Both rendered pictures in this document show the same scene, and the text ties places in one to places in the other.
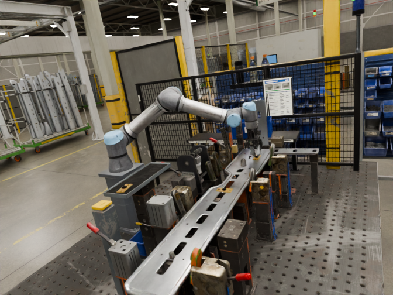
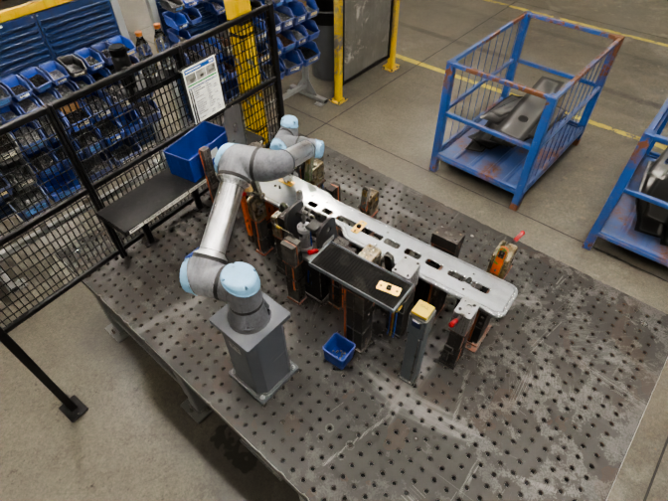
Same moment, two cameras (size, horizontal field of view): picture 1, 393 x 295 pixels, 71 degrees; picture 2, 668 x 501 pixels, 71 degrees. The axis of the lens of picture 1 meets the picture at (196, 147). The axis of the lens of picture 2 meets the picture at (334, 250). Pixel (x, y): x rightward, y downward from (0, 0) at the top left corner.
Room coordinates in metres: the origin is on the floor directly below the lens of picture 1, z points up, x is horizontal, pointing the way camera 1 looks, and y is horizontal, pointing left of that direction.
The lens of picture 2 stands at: (1.21, 1.38, 2.45)
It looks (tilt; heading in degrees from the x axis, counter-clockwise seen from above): 47 degrees down; 279
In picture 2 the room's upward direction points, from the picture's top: 1 degrees counter-clockwise
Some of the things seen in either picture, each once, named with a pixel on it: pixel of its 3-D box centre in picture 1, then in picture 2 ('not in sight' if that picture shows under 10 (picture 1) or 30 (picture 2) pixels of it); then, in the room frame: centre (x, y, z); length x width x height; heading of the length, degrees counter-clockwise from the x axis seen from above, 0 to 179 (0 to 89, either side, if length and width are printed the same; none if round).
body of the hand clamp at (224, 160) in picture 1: (228, 174); (259, 226); (1.80, -0.19, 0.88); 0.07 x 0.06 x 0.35; 61
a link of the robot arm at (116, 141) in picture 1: (115, 142); (240, 285); (1.65, 0.48, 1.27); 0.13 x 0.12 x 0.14; 171
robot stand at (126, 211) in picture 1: (128, 196); (257, 346); (1.65, 0.48, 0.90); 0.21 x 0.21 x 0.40; 57
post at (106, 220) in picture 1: (115, 252); (415, 346); (1.05, 0.42, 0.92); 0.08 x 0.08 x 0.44; 61
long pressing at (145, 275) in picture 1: (224, 192); (363, 229); (1.29, -0.10, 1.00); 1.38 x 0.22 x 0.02; 151
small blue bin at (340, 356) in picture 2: (142, 243); (339, 352); (1.35, 0.38, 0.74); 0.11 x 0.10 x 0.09; 151
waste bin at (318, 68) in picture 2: not in sight; (330, 39); (1.93, -3.53, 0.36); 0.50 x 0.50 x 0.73
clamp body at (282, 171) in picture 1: (281, 181); (316, 190); (1.57, -0.49, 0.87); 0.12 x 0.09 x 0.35; 61
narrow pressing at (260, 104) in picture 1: (259, 123); (237, 138); (1.95, -0.47, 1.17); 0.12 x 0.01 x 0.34; 61
